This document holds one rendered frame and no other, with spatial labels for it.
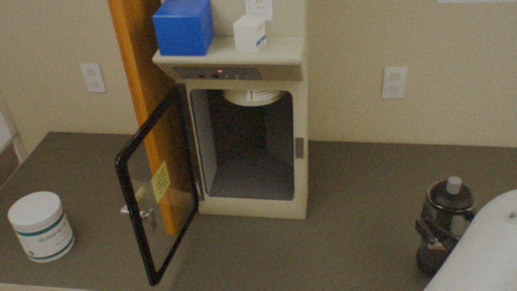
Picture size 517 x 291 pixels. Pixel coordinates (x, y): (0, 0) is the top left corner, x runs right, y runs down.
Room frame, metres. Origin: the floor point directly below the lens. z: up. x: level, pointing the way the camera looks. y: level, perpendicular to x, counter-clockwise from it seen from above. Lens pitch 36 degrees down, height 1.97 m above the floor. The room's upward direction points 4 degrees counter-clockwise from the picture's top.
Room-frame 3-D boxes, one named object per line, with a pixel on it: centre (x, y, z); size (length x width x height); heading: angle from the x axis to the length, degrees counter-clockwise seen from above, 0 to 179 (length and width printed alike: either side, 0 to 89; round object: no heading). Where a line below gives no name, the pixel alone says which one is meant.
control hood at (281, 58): (1.01, 0.05, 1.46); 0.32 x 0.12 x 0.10; 80
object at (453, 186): (0.82, -0.42, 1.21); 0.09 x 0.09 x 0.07
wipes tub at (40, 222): (1.00, 0.62, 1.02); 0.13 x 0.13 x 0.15
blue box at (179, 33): (1.02, 0.14, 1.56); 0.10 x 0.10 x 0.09; 80
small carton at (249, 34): (1.00, 0.01, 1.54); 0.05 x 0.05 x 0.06; 63
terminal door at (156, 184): (0.93, 0.24, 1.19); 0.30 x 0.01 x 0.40; 162
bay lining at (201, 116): (1.18, 0.02, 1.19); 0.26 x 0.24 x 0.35; 80
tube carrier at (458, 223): (0.82, -0.42, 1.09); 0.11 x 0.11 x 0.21
